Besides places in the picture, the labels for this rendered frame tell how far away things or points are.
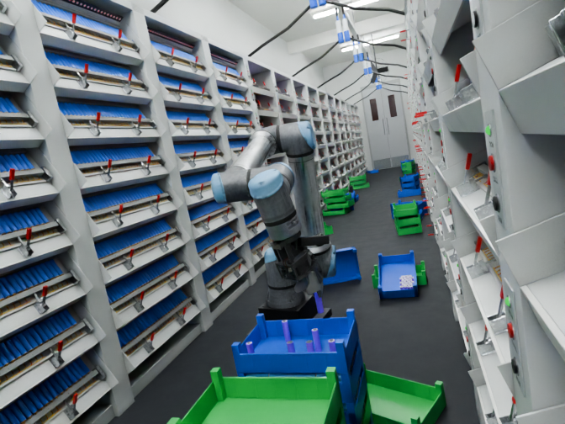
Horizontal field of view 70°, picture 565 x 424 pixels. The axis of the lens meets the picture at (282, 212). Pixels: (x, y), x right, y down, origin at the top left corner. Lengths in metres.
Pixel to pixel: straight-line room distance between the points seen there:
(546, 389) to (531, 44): 0.33
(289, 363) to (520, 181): 0.79
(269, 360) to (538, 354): 0.74
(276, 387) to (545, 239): 0.71
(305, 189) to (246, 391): 0.93
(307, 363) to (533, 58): 0.84
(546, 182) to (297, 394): 0.72
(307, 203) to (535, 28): 1.39
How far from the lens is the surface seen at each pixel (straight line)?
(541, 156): 0.44
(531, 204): 0.44
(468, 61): 0.53
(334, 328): 1.24
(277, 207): 1.00
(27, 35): 1.76
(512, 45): 0.43
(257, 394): 1.03
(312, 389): 0.98
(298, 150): 1.65
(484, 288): 0.95
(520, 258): 0.45
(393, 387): 1.57
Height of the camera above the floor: 0.87
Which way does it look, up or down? 8 degrees down
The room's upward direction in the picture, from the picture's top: 11 degrees counter-clockwise
